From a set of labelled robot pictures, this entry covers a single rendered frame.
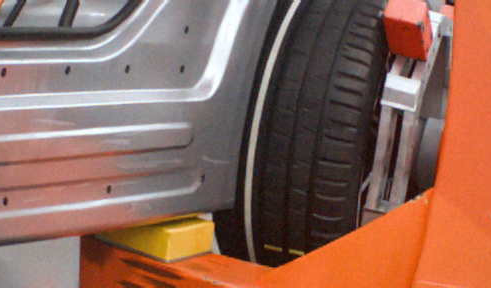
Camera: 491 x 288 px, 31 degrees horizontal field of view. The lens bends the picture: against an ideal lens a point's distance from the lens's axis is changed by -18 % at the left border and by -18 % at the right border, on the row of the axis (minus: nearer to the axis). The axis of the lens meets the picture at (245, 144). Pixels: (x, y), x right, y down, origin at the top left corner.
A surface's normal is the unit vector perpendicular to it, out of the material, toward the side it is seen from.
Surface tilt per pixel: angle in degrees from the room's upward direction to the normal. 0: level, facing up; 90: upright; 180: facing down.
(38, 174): 90
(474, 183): 90
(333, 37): 58
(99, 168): 90
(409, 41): 135
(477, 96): 90
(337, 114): 80
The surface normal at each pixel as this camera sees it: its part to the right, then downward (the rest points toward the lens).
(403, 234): -0.44, 0.04
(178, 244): 0.89, 0.19
